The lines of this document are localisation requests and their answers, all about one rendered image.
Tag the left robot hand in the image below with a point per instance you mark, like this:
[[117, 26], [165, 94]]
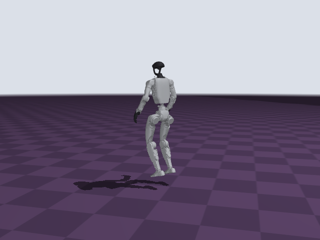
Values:
[[135, 116]]

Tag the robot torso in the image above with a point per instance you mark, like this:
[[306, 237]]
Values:
[[161, 95]]

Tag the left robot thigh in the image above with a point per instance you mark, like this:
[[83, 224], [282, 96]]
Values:
[[152, 120]]

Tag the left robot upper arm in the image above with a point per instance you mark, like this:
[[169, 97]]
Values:
[[148, 88]]

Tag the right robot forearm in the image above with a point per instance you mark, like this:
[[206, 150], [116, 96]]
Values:
[[170, 104]]

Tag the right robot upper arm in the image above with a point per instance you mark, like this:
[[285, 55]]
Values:
[[172, 90]]

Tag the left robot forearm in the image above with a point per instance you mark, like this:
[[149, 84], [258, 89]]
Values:
[[141, 105]]

